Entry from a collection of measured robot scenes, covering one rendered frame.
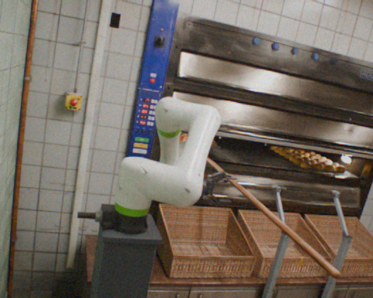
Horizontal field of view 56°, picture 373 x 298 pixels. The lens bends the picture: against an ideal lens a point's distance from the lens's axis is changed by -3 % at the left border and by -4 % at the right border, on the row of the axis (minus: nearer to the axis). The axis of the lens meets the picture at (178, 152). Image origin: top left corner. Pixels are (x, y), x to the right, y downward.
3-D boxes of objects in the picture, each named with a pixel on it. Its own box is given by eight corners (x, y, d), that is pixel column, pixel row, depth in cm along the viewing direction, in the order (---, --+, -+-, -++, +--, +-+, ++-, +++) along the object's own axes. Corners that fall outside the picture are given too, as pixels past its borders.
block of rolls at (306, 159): (267, 148, 345) (268, 142, 344) (307, 154, 359) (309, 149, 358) (303, 168, 289) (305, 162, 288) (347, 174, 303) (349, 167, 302)
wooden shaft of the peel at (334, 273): (339, 280, 124) (342, 272, 123) (333, 280, 123) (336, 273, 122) (194, 147, 281) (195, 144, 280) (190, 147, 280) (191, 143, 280)
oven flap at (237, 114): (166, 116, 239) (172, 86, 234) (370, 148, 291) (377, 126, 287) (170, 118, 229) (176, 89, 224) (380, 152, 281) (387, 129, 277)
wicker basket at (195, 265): (150, 238, 252) (157, 202, 245) (222, 240, 269) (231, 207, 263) (167, 279, 207) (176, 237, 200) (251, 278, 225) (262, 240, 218)
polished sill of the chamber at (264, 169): (157, 158, 245) (158, 153, 245) (360, 182, 298) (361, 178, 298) (159, 161, 240) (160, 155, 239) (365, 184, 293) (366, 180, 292)
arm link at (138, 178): (150, 223, 120) (161, 169, 116) (107, 211, 122) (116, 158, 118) (160, 208, 133) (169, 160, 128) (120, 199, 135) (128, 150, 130)
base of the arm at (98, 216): (77, 230, 116) (78, 214, 115) (76, 211, 130) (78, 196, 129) (153, 235, 124) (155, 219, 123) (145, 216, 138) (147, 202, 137)
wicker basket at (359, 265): (293, 243, 287) (303, 213, 281) (346, 244, 305) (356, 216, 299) (332, 278, 243) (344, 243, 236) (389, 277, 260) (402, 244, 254)
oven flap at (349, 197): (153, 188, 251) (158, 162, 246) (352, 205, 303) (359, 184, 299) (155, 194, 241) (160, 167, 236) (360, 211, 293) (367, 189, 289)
